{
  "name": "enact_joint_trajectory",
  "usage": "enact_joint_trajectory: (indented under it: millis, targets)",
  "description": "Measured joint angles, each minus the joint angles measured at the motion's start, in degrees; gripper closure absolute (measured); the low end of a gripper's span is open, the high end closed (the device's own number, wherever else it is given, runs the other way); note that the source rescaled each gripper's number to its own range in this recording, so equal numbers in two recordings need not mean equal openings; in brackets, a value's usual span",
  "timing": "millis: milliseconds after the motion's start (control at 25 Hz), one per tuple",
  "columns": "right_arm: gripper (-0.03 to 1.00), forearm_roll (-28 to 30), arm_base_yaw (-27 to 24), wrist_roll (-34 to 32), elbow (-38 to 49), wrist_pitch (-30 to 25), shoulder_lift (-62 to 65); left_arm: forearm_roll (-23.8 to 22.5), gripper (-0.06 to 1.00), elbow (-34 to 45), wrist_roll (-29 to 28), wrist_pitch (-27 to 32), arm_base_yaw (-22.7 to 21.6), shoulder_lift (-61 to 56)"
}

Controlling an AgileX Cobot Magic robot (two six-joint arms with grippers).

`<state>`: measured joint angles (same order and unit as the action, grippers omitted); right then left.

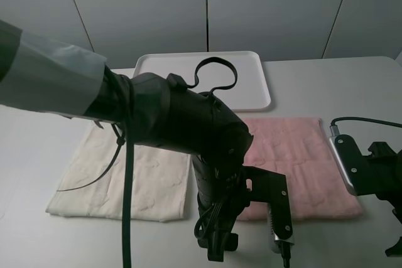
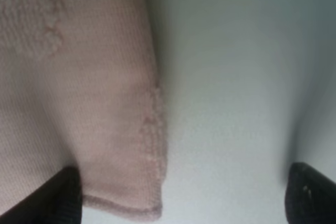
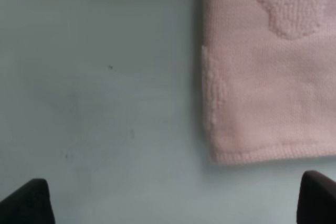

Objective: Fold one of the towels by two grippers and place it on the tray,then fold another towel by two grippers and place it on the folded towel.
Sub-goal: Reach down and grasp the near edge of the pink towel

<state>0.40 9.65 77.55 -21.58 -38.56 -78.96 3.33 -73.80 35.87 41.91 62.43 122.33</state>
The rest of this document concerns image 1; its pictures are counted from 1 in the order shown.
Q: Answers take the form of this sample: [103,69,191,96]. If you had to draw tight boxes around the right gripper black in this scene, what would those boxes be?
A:
[361,141,402,258]

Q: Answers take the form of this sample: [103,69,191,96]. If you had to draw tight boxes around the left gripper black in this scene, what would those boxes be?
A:
[191,155,250,261]

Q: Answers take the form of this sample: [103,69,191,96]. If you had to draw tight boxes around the pink towel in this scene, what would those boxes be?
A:
[244,117,364,221]

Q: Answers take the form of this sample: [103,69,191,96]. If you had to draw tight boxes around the cream white towel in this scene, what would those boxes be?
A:
[46,124,191,222]

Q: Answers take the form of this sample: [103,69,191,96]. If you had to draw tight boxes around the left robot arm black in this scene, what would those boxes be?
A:
[1,22,253,267]

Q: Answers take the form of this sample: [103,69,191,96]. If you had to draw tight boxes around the white rectangular plastic tray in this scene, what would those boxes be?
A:
[133,51,271,112]

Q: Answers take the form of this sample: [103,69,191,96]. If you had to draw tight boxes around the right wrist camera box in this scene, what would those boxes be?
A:
[329,126,371,196]

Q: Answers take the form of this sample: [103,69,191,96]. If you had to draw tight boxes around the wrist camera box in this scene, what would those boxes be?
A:
[329,126,371,196]
[242,166,294,257]

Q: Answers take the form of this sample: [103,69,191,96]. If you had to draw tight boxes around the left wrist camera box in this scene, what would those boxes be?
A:
[242,166,294,257]

